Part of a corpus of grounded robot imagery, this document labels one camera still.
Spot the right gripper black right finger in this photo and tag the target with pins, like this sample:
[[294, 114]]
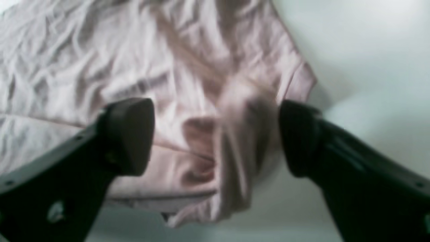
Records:
[[370, 197]]

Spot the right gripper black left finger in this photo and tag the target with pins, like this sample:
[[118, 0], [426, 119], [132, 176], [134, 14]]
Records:
[[57, 197]]

